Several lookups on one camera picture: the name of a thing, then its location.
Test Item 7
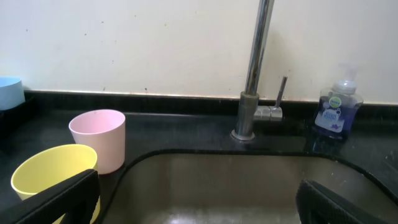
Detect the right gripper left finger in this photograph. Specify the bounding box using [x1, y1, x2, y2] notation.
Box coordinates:
[0, 169, 101, 224]

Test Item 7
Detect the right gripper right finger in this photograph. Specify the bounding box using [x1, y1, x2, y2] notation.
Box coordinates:
[295, 179, 392, 224]

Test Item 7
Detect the yellow cup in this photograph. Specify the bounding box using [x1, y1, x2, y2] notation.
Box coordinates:
[11, 144, 101, 224]

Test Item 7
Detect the pink cup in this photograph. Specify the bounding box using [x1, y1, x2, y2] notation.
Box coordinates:
[68, 109, 126, 175]

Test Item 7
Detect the blue soap bottle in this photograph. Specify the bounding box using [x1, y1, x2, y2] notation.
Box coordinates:
[312, 63, 364, 141]

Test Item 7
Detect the steel sink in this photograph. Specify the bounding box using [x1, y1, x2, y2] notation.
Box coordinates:
[99, 149, 398, 224]

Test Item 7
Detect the blue cup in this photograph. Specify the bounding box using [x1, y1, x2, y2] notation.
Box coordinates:
[0, 77, 25, 111]

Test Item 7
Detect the steel tap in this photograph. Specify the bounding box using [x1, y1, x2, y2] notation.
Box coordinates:
[230, 0, 289, 141]

